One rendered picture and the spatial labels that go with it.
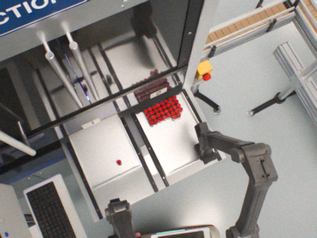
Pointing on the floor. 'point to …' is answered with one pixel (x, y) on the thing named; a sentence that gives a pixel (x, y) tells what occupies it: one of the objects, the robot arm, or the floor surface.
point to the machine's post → (199, 40)
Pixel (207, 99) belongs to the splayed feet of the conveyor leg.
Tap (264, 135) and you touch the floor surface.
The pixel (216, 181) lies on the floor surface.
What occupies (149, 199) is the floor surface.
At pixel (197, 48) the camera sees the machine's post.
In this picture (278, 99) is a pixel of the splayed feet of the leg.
